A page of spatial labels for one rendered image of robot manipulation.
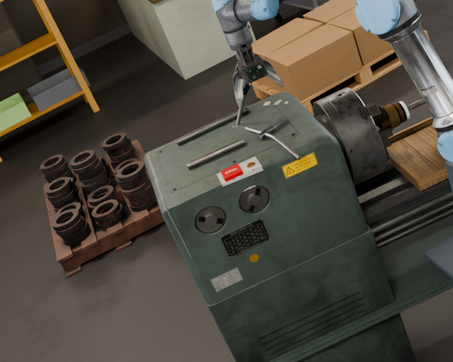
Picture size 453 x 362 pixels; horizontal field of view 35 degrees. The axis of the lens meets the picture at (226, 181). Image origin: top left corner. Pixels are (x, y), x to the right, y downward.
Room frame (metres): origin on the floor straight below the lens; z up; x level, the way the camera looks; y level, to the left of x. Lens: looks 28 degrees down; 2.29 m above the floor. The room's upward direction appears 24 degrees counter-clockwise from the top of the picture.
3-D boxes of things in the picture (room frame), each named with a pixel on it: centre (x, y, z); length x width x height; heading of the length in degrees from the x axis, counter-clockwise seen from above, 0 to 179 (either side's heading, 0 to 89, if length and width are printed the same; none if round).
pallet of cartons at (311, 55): (5.16, -1.15, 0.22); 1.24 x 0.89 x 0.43; 98
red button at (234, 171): (1.97, -0.03, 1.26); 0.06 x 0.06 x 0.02; 2
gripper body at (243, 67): (2.05, -0.21, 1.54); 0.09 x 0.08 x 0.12; 2
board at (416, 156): (2.22, -0.74, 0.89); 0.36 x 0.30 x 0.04; 2
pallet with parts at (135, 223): (4.60, 0.83, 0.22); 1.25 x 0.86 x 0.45; 5
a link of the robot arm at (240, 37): (2.06, -0.21, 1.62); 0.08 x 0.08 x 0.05
